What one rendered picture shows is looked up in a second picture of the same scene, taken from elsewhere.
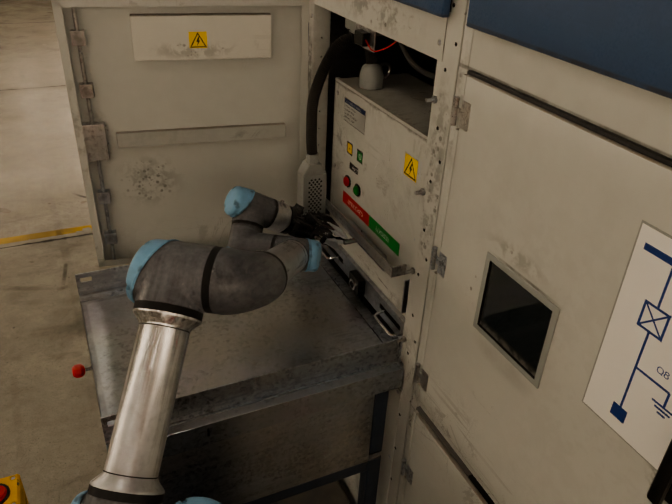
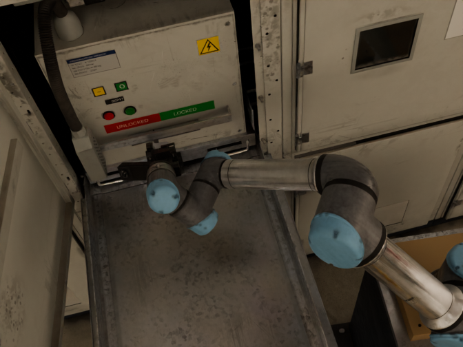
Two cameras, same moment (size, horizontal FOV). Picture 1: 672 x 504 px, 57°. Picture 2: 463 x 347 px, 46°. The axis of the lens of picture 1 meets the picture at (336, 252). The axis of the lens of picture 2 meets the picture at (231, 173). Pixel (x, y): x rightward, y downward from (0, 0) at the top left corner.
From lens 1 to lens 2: 1.31 m
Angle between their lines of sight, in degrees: 54
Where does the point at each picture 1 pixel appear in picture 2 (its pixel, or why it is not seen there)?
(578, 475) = (445, 69)
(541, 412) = (415, 67)
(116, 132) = not seen: outside the picture
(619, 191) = not seen: outside the picture
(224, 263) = (366, 177)
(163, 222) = (36, 320)
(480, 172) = not seen: outside the picture
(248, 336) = (213, 256)
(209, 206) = (37, 264)
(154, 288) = (373, 235)
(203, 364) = (245, 292)
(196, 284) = (373, 204)
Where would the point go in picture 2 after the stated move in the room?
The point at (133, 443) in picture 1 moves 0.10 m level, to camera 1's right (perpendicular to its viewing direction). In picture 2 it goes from (439, 286) to (440, 246)
